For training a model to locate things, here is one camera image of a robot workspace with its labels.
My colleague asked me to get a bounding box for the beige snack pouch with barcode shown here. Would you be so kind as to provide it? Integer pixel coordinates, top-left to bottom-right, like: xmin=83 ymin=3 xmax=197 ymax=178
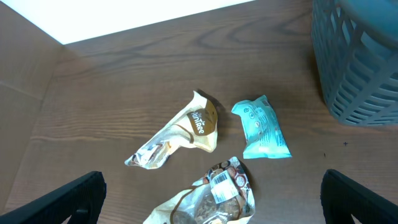
xmin=144 ymin=157 xmax=256 ymax=224

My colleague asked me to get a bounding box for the grey plastic lattice basket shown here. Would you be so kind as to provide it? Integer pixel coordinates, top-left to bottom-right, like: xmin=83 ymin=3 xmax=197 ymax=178
xmin=311 ymin=0 xmax=397 ymax=126

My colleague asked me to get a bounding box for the teal snack packet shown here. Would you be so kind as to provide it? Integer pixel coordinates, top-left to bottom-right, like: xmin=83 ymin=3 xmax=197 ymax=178
xmin=231 ymin=95 xmax=292 ymax=159

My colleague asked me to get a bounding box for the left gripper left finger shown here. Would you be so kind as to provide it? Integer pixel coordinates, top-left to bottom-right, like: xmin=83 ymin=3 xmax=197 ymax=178
xmin=1 ymin=171 xmax=106 ymax=224

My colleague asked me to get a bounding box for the beige snack pouch upper left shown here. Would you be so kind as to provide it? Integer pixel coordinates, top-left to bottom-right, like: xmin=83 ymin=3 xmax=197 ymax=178
xmin=124 ymin=91 xmax=218 ymax=169

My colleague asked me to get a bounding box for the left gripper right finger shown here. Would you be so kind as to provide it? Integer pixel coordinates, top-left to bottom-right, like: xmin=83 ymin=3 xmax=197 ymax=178
xmin=320 ymin=169 xmax=397 ymax=224

